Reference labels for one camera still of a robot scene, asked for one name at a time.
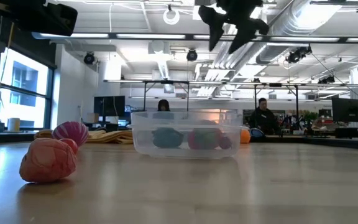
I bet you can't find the purple striped toy onion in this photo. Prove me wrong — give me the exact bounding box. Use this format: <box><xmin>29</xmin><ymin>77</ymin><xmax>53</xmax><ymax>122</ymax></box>
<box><xmin>52</xmin><ymin>121</ymin><xmax>90</xmax><ymax>147</ymax></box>

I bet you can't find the person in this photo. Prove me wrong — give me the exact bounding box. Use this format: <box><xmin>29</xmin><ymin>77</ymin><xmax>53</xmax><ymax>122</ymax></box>
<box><xmin>249</xmin><ymin>97</ymin><xmax>281</xmax><ymax>136</ymax></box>
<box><xmin>157</xmin><ymin>99</ymin><xmax>171</xmax><ymax>112</ymax></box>

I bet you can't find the black metal rig frame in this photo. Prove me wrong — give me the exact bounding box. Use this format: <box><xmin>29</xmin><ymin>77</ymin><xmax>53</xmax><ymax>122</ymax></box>
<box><xmin>253</xmin><ymin>82</ymin><xmax>300</xmax><ymax>131</ymax></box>
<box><xmin>142</xmin><ymin>80</ymin><xmax>191</xmax><ymax>112</ymax></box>

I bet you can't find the clear plastic tupperware container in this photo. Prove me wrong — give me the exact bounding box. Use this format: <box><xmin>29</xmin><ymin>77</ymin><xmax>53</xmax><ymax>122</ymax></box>
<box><xmin>126</xmin><ymin>111</ymin><xmax>250</xmax><ymax>160</ymax></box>

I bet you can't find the black computer monitor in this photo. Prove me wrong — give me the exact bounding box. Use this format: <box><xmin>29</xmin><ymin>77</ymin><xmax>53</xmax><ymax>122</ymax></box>
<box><xmin>93</xmin><ymin>95</ymin><xmax>126</xmax><ymax>118</ymax></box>
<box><xmin>331</xmin><ymin>97</ymin><xmax>358</xmax><ymax>124</ymax></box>

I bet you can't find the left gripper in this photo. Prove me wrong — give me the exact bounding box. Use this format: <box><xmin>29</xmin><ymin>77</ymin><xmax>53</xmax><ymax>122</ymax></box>
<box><xmin>0</xmin><ymin>0</ymin><xmax>78</xmax><ymax>37</ymax></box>

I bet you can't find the yellow folded cloth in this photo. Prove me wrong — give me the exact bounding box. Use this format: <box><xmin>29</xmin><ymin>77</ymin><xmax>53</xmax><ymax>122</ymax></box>
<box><xmin>33</xmin><ymin>129</ymin><xmax>134</xmax><ymax>145</ymax></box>

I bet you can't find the orange toy fruit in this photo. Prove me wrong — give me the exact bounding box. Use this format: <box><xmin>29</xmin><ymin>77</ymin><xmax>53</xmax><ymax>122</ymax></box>
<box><xmin>240</xmin><ymin>129</ymin><xmax>251</xmax><ymax>144</ymax></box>

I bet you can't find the long LED light bar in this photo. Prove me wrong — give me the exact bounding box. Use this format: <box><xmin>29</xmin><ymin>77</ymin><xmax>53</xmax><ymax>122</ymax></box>
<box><xmin>31</xmin><ymin>30</ymin><xmax>358</xmax><ymax>44</ymax></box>

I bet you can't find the silver ventilation duct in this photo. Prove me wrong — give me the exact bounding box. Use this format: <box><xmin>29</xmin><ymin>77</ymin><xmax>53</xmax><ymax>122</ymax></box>
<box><xmin>255</xmin><ymin>0</ymin><xmax>326</xmax><ymax>65</ymax></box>

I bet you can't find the white cable coil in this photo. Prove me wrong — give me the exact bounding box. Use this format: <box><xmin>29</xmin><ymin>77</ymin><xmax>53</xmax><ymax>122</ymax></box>
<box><xmin>162</xmin><ymin>8</ymin><xmax>180</xmax><ymax>26</ymax></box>

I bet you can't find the pink wrinkled toy vegetable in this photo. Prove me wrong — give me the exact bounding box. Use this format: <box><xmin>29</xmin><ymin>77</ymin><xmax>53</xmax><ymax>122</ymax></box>
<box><xmin>19</xmin><ymin>138</ymin><xmax>78</xmax><ymax>184</ymax></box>

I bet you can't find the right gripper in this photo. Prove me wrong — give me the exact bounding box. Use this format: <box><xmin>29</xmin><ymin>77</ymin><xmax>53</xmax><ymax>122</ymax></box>
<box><xmin>198</xmin><ymin>0</ymin><xmax>270</xmax><ymax>55</ymax></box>

